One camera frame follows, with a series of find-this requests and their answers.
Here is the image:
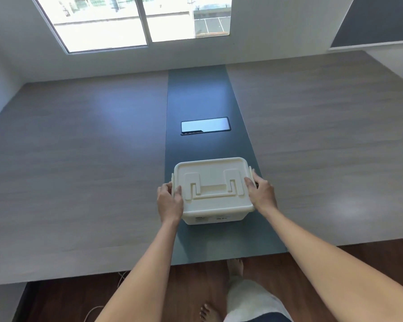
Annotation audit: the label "person's right hand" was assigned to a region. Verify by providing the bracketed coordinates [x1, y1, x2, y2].
[244, 168, 278, 215]

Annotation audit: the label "person's left hand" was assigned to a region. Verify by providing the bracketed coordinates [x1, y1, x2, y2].
[157, 182, 184, 224]

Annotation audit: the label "white plastic storage box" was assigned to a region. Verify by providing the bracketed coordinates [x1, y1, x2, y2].
[171, 157, 259, 226]

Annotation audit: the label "person's right forearm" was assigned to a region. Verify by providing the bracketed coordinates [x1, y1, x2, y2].
[255, 206, 403, 322]

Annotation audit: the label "person's left forearm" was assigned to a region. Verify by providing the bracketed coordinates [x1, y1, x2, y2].
[95, 217, 189, 322]

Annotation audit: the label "person's right foot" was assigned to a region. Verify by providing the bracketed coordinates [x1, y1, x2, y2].
[226, 258, 245, 281]

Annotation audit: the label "person's foot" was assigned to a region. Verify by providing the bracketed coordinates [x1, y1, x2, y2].
[226, 258, 245, 281]
[199, 303, 219, 322]

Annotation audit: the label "white shorts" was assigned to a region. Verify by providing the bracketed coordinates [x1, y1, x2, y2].
[224, 278, 293, 322]

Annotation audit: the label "person's left foot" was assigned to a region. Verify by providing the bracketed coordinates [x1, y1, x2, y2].
[199, 303, 219, 322]

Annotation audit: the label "white framed window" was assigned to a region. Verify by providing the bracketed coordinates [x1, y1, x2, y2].
[32, 0, 233, 54]

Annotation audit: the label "black table cable port cover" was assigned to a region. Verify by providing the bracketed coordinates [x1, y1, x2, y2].
[180, 117, 230, 136]

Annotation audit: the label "white cable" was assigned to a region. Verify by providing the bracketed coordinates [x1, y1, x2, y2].
[77, 270, 131, 322]

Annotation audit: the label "dark grey wall panel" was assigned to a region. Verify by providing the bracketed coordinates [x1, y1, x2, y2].
[328, 0, 403, 50]

